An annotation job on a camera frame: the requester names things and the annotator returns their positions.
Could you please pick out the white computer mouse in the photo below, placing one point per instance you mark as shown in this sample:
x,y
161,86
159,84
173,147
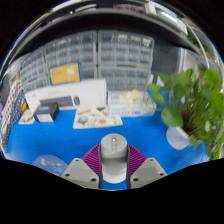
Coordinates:
x,y
114,160

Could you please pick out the polka dot patterned cloth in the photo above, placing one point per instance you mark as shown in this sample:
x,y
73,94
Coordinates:
x,y
11,113

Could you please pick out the blue white tissue box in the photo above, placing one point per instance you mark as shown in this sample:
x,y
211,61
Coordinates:
x,y
131,106

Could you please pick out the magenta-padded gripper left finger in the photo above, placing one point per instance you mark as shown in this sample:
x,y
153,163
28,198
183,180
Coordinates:
x,y
81,171

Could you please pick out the long white keyboard box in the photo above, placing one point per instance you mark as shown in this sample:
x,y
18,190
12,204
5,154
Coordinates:
x,y
90,91

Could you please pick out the green plant in white pot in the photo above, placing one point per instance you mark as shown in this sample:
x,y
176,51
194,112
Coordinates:
x,y
193,100

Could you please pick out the printed sticker sheet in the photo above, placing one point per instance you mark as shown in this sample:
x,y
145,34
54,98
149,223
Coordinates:
x,y
96,119
26,117

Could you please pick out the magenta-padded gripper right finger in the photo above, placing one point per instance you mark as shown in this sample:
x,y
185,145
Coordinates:
x,y
146,170

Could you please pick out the round blue bunny mouse pad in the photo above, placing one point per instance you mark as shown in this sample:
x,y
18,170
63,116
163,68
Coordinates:
x,y
50,163

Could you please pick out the yellow box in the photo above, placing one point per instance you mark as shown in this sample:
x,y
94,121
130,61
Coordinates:
x,y
65,74

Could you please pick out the small black box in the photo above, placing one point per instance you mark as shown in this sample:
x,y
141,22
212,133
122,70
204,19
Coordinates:
x,y
46,113

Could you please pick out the dark shelf unit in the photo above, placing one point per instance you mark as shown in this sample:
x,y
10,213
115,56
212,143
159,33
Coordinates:
x,y
110,18

